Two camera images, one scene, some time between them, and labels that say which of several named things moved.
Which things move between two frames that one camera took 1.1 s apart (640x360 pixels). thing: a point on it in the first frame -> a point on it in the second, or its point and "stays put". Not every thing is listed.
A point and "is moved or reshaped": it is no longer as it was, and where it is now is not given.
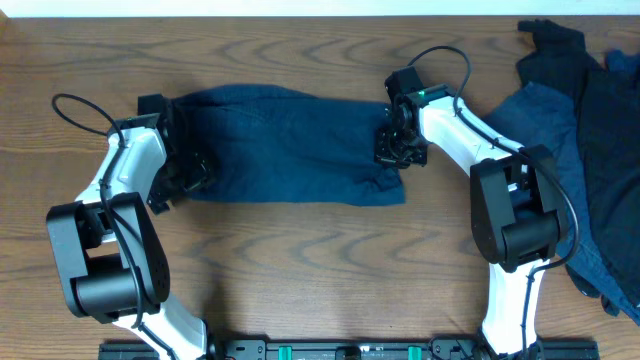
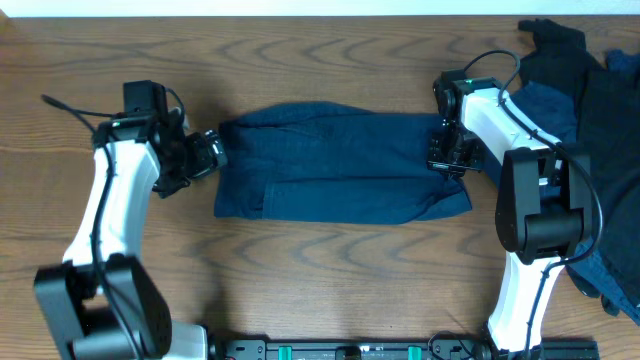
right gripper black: [393, 151] -> [445, 163]
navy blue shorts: [279, 145] is moved or reshaped
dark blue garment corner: [623, 66] stays put
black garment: [610, 115] stays put
